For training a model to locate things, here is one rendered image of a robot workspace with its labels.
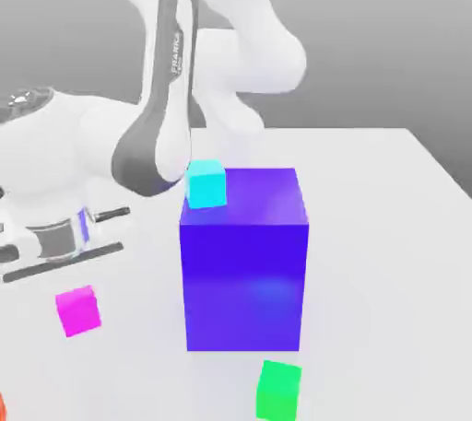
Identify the large blue box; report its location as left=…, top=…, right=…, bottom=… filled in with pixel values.
left=179, top=167, right=310, bottom=353

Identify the small cyan cube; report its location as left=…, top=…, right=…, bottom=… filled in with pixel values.
left=183, top=158, right=229, bottom=210

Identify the small green cube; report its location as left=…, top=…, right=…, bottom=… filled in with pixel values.
left=254, top=359, right=303, bottom=421

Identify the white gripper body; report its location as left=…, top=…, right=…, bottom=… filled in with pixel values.
left=0, top=240, right=126, bottom=291

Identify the small magenta cube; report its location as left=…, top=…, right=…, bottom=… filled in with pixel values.
left=54, top=284, right=103, bottom=339

